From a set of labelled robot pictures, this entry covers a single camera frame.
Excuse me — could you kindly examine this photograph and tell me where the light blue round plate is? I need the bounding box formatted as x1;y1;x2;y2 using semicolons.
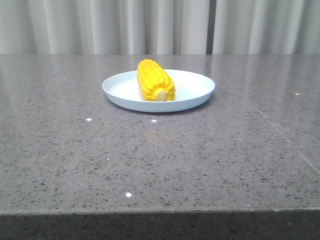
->
102;69;215;113

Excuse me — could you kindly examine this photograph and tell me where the grey pleated curtain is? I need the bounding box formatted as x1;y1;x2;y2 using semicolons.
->
0;0;320;55

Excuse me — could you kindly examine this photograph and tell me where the yellow corn cob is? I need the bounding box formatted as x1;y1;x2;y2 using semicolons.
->
137;59;176;102

